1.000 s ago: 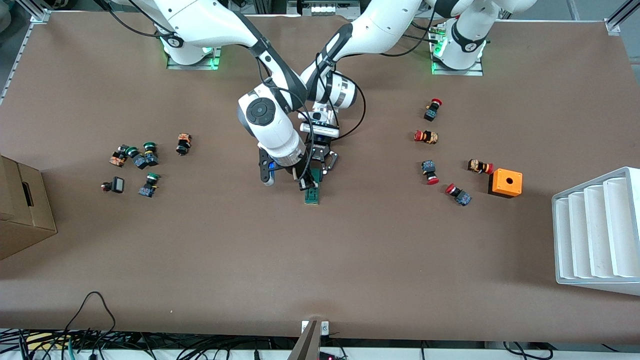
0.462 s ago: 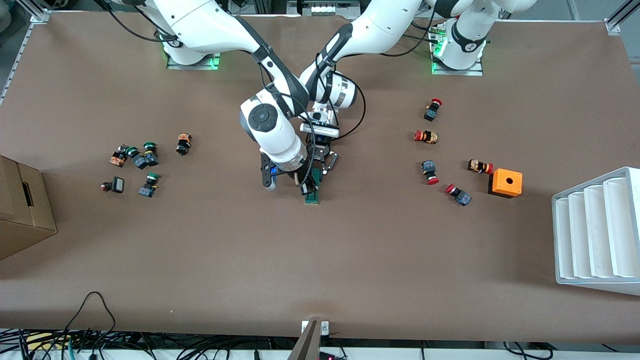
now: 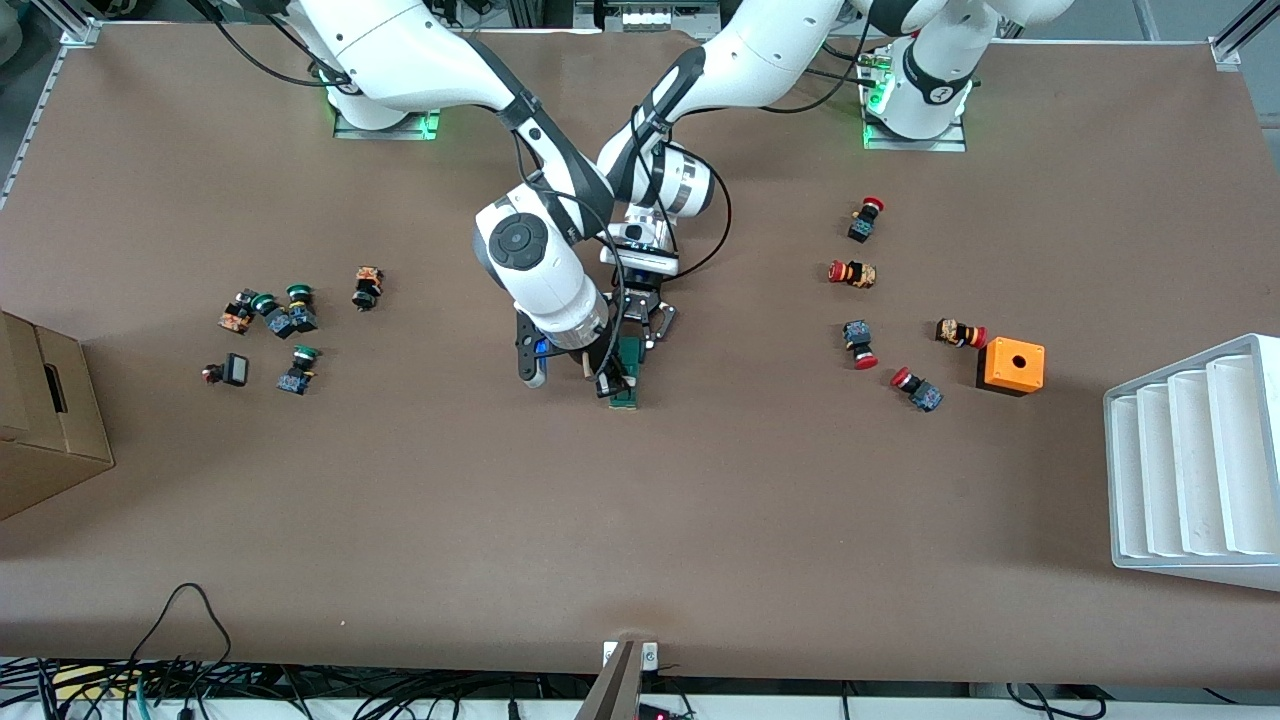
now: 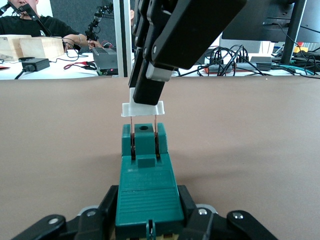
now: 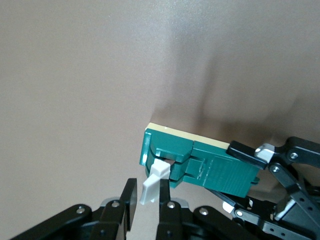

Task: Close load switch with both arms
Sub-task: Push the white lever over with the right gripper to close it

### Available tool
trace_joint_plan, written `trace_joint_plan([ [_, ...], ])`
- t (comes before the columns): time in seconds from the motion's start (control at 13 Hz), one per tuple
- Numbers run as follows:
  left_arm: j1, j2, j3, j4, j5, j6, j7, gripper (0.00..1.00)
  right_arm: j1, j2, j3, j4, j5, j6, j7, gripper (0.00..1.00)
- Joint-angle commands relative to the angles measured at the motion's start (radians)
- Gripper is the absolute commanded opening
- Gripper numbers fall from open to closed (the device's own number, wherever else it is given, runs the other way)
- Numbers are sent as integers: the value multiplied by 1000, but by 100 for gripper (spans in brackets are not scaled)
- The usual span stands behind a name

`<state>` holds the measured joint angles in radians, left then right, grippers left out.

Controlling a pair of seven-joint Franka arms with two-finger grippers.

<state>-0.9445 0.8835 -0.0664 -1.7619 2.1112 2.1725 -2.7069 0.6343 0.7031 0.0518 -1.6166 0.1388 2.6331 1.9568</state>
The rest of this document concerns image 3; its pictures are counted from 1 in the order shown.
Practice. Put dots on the white stepped tray rack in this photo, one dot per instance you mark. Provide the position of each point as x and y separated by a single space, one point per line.
1190 470

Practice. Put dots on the small board with red LED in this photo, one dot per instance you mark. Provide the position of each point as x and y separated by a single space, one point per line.
655 713

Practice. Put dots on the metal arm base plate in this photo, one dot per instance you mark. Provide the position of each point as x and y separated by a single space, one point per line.
915 145
385 134

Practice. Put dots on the green terminal block module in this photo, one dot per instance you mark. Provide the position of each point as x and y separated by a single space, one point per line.
628 403

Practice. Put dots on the green button blue block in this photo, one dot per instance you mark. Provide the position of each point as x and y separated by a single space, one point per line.
295 380
278 323
303 318

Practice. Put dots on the aluminium profile post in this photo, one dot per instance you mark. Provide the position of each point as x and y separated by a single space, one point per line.
615 690

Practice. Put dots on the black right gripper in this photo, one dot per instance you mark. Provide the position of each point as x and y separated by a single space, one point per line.
603 360

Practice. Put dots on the black button orange block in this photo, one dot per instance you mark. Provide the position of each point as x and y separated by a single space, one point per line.
367 290
236 320

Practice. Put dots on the red mushroom button blue block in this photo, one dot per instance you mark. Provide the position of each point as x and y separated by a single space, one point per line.
857 335
862 228
925 395

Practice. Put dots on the yellow flat object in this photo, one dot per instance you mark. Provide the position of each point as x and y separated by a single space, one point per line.
90 680

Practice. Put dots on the brown cardboard box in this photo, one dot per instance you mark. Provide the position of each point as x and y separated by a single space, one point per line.
50 440

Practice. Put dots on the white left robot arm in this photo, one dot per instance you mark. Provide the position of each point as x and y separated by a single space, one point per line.
760 50

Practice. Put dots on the red mushroom button orange block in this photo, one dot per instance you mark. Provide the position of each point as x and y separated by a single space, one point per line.
860 274
955 332

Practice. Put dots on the black square push button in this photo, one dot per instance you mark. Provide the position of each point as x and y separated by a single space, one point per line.
237 370

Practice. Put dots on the aluminium frame profile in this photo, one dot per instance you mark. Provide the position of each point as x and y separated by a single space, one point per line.
80 35
1225 52

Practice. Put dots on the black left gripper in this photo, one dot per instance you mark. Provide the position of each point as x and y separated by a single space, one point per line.
640 304

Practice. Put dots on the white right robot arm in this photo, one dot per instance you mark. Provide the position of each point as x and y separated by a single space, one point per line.
420 50

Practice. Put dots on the orange button enclosure box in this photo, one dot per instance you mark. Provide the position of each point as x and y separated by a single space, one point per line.
1012 365

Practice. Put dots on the device with white lights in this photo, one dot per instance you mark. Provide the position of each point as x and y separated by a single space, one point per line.
650 18

